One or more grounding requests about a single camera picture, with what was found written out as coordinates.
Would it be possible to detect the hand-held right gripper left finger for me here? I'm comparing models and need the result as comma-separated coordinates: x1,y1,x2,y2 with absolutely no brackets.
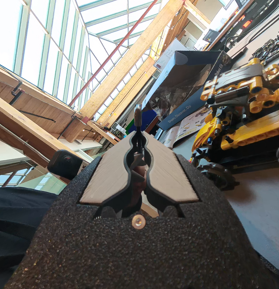
80,131,136,213

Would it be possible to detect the yellow toy vehicle model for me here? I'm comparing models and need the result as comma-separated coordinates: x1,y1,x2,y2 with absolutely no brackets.
190,57,279,191

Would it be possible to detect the black long axle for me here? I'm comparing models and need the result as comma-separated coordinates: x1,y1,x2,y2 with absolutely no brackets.
135,125,143,154

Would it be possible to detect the black cable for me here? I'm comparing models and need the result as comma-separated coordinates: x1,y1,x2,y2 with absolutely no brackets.
223,27,266,52

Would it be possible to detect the person's left hand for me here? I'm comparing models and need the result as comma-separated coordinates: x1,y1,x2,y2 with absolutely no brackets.
133,167,148,206

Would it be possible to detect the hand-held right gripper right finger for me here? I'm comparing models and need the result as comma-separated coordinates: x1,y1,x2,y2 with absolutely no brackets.
143,132,199,213

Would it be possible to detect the blue plastic bin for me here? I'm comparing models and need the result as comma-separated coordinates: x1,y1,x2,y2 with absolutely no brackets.
141,109,158,131

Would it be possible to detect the instruction booklet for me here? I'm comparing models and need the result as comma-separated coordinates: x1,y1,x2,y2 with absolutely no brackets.
161,107,213,148

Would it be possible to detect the grey desk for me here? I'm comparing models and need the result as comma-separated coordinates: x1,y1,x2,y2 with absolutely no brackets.
172,23,279,274

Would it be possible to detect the small black box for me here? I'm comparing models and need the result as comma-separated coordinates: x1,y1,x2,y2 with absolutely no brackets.
227,45,248,58

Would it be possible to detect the clear plastic bag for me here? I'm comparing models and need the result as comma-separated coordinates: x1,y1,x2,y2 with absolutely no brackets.
150,64,211,120

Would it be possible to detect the dark blue kit box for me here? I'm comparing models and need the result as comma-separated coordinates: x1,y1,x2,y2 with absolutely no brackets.
141,50,233,131

